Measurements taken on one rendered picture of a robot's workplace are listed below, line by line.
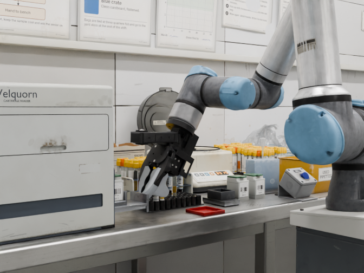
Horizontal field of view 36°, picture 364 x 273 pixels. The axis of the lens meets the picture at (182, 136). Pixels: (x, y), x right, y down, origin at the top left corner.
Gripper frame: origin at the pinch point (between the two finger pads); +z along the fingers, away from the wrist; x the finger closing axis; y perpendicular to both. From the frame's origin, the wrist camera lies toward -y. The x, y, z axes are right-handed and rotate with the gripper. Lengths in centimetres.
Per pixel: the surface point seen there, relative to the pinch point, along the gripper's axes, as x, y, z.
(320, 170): -2, 54, -33
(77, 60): 59, -4, -39
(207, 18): 58, 35, -84
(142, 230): -8.6, -2.2, 7.4
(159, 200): 5.3, 9.1, -2.7
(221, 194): 0.1, 22.9, -11.3
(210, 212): -7.5, 14.9, -3.9
